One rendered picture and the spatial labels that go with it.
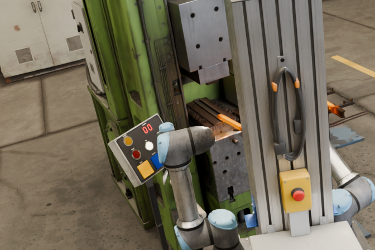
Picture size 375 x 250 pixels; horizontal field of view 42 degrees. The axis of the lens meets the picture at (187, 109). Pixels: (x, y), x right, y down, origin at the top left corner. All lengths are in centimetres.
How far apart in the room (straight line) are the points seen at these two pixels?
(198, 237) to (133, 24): 128
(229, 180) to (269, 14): 191
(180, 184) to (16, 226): 265
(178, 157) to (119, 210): 231
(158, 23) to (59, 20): 526
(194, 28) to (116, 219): 192
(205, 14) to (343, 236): 155
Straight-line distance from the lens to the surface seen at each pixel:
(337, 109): 295
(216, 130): 302
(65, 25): 803
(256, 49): 141
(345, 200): 216
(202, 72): 285
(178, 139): 191
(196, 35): 278
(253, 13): 138
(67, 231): 416
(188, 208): 204
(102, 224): 409
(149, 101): 293
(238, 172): 316
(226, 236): 213
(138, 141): 266
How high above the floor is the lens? 233
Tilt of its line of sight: 24 degrees down
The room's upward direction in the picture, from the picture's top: 11 degrees counter-clockwise
